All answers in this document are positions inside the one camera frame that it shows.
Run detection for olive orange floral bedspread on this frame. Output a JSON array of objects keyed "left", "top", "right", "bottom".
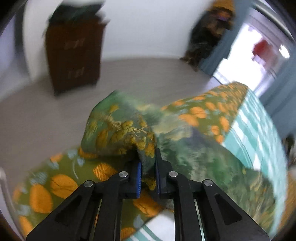
[{"left": 11, "top": 81, "right": 249, "bottom": 239}]

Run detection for blue curtain left panel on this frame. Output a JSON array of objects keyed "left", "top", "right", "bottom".
[{"left": 199, "top": 1, "right": 252, "bottom": 76}]

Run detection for green floral printed garment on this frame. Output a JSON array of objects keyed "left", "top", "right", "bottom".
[{"left": 79, "top": 84, "right": 287, "bottom": 236}]

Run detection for dark clothes hanging in corner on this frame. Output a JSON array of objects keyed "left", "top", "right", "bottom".
[{"left": 180, "top": 1, "right": 235, "bottom": 72}]

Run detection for teal white checked bedsheet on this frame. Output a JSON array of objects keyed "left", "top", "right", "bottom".
[{"left": 129, "top": 84, "right": 288, "bottom": 237}]

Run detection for red garment hanging outside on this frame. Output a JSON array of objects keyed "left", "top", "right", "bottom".
[{"left": 252, "top": 39, "right": 273, "bottom": 61}]

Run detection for blue curtain panel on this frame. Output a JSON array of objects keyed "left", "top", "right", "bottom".
[
  {"left": 199, "top": 1, "right": 252, "bottom": 76},
  {"left": 259, "top": 56, "right": 295, "bottom": 138}
]

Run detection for dark brown wooden cabinet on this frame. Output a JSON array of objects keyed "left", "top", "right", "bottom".
[{"left": 45, "top": 2, "right": 107, "bottom": 96}]

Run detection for blue curtain right panel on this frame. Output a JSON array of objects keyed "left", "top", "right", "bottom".
[{"left": 259, "top": 56, "right": 295, "bottom": 138}]

